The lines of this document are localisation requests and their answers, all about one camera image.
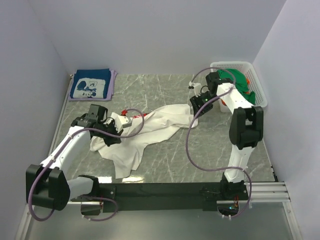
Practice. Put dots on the aluminium extrusion rail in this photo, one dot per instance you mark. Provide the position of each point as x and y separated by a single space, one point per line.
262 192

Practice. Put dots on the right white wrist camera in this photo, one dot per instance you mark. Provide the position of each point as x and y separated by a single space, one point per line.
196 87

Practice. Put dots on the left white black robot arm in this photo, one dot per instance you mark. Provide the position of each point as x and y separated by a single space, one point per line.
46 183

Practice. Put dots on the folded lilac t-shirt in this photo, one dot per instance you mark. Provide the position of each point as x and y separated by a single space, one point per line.
112 80

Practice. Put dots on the green t-shirt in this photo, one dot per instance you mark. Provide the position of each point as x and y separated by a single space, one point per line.
237 74

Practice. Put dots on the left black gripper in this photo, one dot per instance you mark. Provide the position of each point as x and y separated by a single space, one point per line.
110 135

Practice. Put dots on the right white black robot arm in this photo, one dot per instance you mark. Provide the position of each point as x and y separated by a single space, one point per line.
246 126

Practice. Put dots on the white plastic basket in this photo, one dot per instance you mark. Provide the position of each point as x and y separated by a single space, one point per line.
247 69

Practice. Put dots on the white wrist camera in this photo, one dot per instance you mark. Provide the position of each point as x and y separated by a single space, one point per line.
196 87
121 121

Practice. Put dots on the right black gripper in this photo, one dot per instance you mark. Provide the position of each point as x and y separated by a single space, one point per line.
200 107

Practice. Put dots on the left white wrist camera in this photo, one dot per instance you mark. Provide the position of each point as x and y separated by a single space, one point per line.
121 121

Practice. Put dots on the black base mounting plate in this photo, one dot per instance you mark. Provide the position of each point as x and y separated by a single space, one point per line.
172 196

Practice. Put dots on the white t-shirt red print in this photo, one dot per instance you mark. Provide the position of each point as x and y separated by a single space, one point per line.
159 125

